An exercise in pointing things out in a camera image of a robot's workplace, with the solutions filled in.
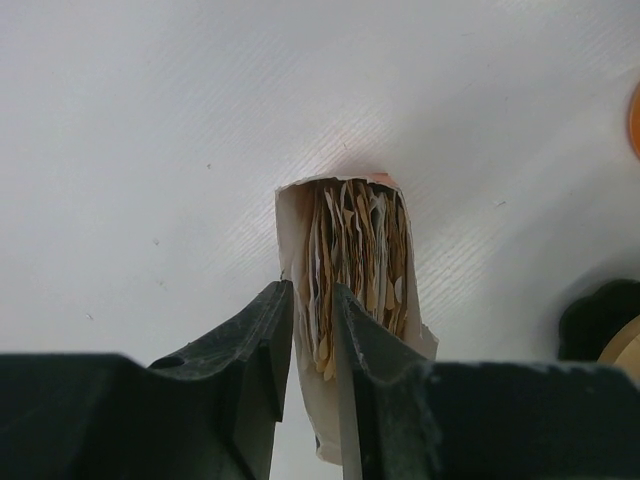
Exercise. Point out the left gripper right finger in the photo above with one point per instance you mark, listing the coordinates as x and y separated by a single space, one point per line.
404 416

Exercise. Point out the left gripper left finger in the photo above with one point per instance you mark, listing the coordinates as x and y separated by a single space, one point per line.
206 411

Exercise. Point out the orange coffee filter box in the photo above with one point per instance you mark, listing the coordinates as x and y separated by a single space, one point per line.
354 231

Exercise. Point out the dark green glass dripper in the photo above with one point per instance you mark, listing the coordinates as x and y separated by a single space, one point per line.
589 323

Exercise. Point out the light wooden ring holder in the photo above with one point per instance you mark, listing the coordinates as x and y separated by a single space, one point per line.
623 350

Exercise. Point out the orange glass carafe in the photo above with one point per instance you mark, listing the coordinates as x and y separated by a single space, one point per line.
633 122

